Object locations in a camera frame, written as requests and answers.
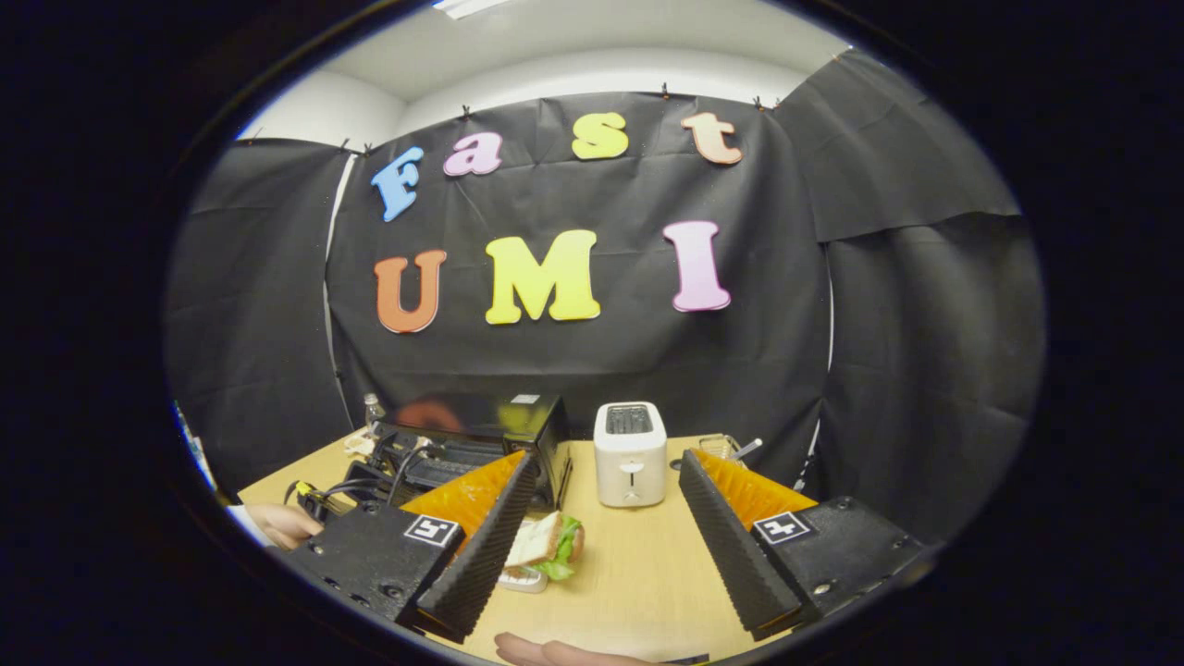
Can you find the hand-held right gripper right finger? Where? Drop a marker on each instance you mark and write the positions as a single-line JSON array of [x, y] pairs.
[[731, 555]]

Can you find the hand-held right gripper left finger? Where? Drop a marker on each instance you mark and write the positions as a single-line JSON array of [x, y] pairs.
[[490, 555]]

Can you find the lettuce sandwich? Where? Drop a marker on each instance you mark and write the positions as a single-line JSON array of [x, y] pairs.
[[546, 546]]

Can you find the black electric oven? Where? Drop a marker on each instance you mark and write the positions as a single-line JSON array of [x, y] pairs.
[[499, 416]]

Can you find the white divided snack plate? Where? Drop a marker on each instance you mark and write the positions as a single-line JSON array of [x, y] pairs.
[[357, 444]]

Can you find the white slotted plastic tray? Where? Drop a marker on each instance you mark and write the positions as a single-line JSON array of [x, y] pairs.
[[523, 582]]

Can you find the clear plastic water bottle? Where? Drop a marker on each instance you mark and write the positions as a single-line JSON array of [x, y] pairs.
[[373, 412]]

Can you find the white toaster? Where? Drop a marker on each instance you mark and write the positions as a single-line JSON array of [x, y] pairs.
[[629, 462]]

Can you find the ceiling light panel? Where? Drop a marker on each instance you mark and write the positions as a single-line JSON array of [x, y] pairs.
[[467, 7]]

